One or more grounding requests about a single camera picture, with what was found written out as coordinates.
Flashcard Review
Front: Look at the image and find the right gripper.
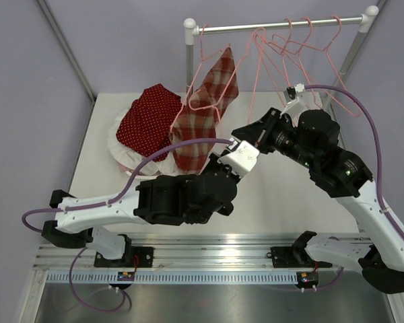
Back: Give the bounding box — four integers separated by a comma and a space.
234, 108, 318, 170

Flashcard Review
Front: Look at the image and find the red plaid skirt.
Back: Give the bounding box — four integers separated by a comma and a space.
170, 47, 239, 174

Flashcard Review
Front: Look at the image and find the white skirt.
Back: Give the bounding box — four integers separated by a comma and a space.
107, 108, 182, 178

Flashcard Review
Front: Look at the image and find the pink hanger of white skirt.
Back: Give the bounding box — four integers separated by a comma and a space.
253, 28, 307, 93

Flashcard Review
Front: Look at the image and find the pink hanger of plaid skirt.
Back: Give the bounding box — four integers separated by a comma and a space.
170, 39, 239, 139

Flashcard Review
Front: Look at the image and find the red polka dot skirt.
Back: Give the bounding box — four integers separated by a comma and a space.
116, 84, 182, 157

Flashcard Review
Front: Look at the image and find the pink hanger of red skirt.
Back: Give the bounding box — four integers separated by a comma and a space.
235, 27, 266, 125

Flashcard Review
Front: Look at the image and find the pink hanger of floral skirt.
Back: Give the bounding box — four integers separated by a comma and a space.
302, 15, 362, 118

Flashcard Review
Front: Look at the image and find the pink skirt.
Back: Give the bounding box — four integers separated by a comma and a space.
118, 163, 133, 174

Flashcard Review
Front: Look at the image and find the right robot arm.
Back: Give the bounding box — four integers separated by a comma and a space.
232, 108, 404, 294

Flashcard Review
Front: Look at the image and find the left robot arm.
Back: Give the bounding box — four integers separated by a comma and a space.
41, 153, 245, 268

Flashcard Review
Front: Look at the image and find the white metal clothes rack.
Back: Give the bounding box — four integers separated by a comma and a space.
183, 1, 386, 92

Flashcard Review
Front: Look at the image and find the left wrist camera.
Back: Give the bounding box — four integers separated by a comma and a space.
218, 137, 260, 178

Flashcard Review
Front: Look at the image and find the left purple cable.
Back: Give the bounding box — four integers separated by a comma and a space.
22, 136, 235, 316

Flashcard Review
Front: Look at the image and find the purple cable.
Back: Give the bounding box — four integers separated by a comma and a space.
262, 83, 404, 292
22, 136, 235, 316

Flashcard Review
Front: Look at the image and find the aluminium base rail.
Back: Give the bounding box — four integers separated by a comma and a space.
33, 233, 372, 271

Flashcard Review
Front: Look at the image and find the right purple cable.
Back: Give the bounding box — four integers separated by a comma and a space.
262, 83, 404, 292

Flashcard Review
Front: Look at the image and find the white slotted cable duct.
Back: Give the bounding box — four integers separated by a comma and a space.
45, 271, 298, 285

